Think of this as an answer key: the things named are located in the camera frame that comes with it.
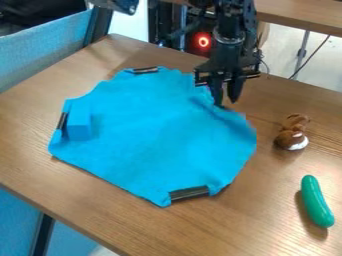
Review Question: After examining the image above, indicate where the blue cloth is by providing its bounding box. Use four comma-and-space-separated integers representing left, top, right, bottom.
46, 65, 260, 208

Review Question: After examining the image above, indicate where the wooden table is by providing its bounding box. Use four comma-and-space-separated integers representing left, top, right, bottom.
252, 0, 342, 81

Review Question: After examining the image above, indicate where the green toy cucumber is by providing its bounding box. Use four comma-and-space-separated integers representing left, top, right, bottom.
300, 174, 337, 229

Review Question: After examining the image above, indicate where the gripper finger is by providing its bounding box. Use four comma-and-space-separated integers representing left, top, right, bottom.
225, 73, 246, 104
207, 75, 228, 108

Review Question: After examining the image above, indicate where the blue block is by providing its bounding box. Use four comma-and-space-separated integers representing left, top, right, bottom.
65, 100, 95, 142

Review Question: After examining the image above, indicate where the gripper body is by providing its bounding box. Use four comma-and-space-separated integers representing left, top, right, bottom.
192, 31, 262, 88

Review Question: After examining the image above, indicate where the brown plush animal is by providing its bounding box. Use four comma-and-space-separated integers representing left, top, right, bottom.
272, 113, 312, 152

